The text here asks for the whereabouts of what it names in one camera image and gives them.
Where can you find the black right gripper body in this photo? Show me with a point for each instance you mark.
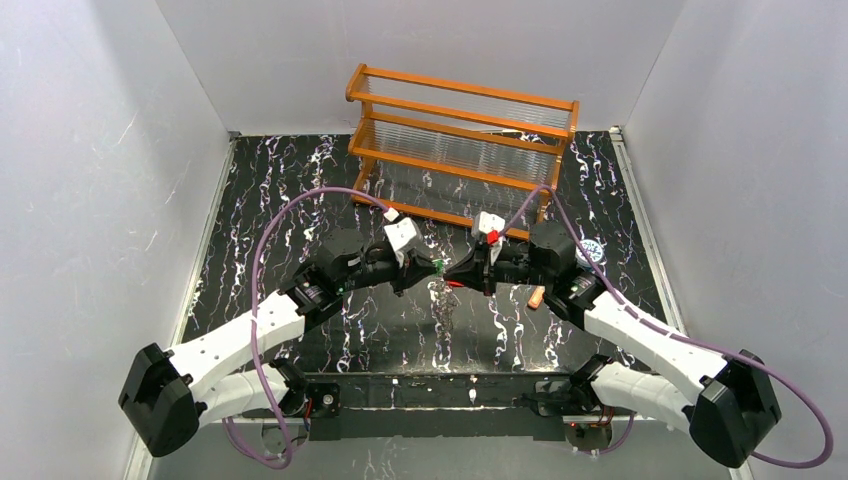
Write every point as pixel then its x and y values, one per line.
pixel 490 268

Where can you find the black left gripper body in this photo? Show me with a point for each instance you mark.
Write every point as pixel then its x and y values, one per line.
pixel 404 270

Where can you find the metal oval keyring holder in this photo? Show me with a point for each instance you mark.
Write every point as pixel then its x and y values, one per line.
pixel 444 302

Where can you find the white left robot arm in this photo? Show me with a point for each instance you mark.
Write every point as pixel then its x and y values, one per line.
pixel 169 395

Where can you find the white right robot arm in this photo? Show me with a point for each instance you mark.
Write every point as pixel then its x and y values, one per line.
pixel 721 402

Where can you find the orange capped tube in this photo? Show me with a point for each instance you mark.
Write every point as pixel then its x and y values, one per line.
pixel 536 299

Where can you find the blue lidded jar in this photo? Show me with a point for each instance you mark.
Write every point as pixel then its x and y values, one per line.
pixel 591 250

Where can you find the orange wooden rack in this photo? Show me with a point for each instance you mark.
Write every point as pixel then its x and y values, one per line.
pixel 489 135

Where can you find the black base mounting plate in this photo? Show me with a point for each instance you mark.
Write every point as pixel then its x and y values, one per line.
pixel 437 404

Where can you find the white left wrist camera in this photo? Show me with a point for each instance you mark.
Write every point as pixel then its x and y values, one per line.
pixel 402 233

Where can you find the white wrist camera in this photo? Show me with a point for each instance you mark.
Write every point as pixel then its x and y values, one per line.
pixel 402 233
pixel 488 228

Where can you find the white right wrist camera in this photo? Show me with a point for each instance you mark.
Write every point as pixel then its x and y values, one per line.
pixel 488 228

